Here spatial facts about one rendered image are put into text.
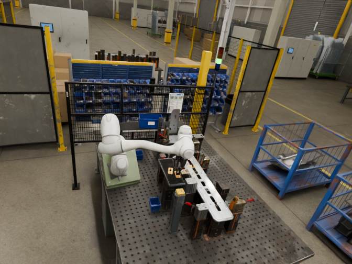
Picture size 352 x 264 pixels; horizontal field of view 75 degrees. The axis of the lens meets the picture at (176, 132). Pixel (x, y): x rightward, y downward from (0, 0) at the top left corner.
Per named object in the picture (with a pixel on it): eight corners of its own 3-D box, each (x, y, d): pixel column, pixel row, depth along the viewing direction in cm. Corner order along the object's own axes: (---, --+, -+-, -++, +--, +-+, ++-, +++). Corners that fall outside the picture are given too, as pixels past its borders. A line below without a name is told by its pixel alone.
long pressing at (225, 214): (238, 218, 188) (238, 217, 187) (213, 223, 180) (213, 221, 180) (181, 135, 301) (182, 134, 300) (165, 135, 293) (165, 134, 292)
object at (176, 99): (181, 113, 324) (184, 92, 310) (166, 113, 317) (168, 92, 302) (180, 112, 326) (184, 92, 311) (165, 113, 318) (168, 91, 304)
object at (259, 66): (224, 134, 539) (248, 45, 445) (221, 132, 550) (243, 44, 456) (258, 131, 581) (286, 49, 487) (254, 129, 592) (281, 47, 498)
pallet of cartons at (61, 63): (74, 101, 591) (70, 59, 542) (38, 101, 562) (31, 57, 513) (74, 86, 688) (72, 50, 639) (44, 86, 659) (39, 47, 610)
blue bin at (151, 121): (162, 128, 302) (163, 119, 296) (139, 128, 294) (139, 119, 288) (160, 122, 316) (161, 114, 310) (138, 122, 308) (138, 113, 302)
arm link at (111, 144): (120, 151, 166) (119, 133, 170) (96, 154, 166) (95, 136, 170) (124, 154, 179) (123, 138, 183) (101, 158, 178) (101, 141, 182)
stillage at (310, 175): (294, 162, 472) (313, 120, 428) (329, 188, 409) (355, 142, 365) (248, 169, 426) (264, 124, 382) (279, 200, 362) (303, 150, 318)
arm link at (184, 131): (175, 140, 182) (177, 149, 171) (178, 122, 175) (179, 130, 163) (188, 141, 184) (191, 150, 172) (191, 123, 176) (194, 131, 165)
